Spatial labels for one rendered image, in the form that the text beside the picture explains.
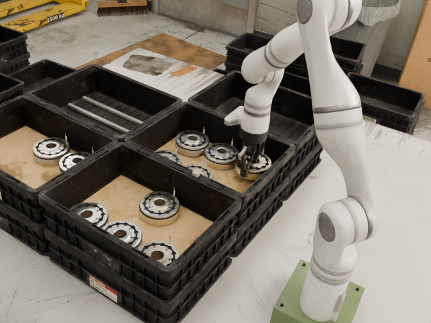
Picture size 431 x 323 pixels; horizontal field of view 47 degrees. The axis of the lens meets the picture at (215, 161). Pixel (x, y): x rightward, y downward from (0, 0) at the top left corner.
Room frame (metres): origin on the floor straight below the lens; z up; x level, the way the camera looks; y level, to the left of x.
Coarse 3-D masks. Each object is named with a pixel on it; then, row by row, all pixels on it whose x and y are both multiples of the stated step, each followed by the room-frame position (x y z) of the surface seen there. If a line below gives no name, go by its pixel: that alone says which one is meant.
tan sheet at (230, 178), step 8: (176, 136) 1.33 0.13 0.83; (168, 144) 1.28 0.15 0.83; (184, 160) 1.21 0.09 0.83; (192, 160) 1.21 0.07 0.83; (200, 160) 1.21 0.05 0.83; (208, 168) 1.18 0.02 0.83; (216, 176) 1.14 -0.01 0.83; (224, 176) 1.15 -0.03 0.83; (232, 176) 1.15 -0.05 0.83; (240, 176) 1.15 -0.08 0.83; (224, 184) 1.11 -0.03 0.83; (232, 184) 1.11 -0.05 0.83; (240, 184) 1.12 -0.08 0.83; (248, 184) 1.12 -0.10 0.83
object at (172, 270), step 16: (128, 144) 1.12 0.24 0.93; (96, 160) 1.03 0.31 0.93; (160, 160) 1.06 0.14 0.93; (64, 176) 0.95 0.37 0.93; (192, 176) 1.00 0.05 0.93; (48, 192) 0.89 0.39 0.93; (224, 192) 0.95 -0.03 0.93; (48, 208) 0.85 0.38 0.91; (64, 208) 0.84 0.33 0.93; (240, 208) 0.92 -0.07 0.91; (80, 224) 0.80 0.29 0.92; (224, 224) 0.86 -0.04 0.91; (112, 240) 0.76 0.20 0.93; (208, 240) 0.80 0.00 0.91; (128, 256) 0.73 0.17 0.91; (144, 256) 0.72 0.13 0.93; (192, 256) 0.75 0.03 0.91; (160, 272) 0.69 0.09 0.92; (176, 272) 0.70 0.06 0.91
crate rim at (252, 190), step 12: (204, 108) 1.35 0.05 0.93; (156, 120) 1.26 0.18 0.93; (132, 144) 1.12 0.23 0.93; (288, 144) 1.20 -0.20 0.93; (156, 156) 1.08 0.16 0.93; (288, 156) 1.14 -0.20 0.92; (180, 168) 1.04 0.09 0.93; (276, 168) 1.08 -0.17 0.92; (264, 180) 1.02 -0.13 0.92; (240, 192) 0.96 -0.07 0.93; (252, 192) 0.97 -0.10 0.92
